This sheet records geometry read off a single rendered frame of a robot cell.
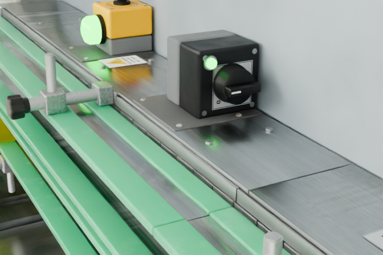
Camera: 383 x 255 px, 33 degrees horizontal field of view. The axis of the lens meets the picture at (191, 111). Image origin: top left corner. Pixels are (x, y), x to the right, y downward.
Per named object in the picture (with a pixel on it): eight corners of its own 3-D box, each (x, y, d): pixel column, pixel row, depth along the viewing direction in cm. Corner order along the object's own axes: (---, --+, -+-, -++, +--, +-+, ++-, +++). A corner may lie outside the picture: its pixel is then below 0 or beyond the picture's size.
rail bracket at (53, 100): (107, 97, 85) (4, 113, 79) (105, 42, 83) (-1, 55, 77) (119, 106, 82) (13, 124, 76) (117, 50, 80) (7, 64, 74)
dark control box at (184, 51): (225, 89, 83) (166, 99, 79) (227, 28, 80) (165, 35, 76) (261, 109, 76) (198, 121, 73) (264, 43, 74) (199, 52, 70)
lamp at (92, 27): (96, 40, 101) (77, 42, 99) (94, 11, 99) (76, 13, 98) (107, 46, 97) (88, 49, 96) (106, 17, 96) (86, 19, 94)
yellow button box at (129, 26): (137, 40, 106) (93, 45, 102) (135, -6, 103) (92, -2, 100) (155, 50, 100) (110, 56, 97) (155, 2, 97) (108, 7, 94)
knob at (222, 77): (245, 98, 75) (262, 107, 72) (212, 103, 73) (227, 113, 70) (247, 60, 73) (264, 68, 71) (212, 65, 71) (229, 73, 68)
